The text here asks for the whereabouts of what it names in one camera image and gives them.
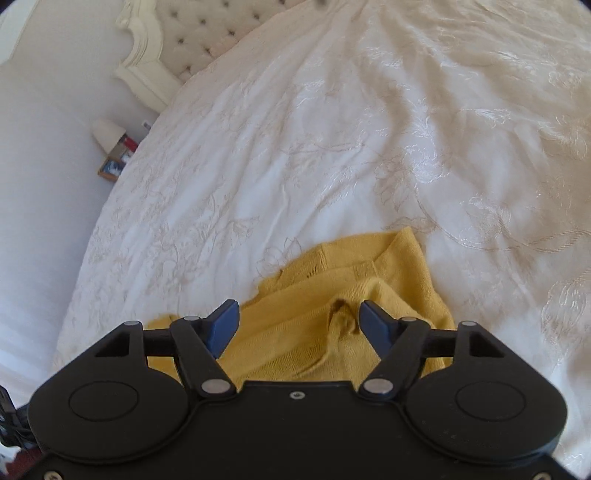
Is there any yellow knitted sweater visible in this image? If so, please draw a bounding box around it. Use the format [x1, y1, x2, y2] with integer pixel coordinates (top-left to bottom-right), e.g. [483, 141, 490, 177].
[146, 226, 459, 384]

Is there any red box on nightstand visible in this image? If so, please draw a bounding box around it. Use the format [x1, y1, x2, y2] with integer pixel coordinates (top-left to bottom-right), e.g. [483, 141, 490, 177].
[118, 134, 138, 155]

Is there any white bedside lamp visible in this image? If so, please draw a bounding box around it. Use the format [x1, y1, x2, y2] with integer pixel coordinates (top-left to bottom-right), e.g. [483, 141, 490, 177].
[91, 118, 126, 153]

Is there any white embroidered bedspread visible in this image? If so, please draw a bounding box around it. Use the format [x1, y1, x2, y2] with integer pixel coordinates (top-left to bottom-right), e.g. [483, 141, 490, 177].
[54, 1, 590, 475]

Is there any cream tufted headboard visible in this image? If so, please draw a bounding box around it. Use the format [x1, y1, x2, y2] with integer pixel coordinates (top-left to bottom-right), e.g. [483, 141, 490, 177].
[113, 0, 301, 113]

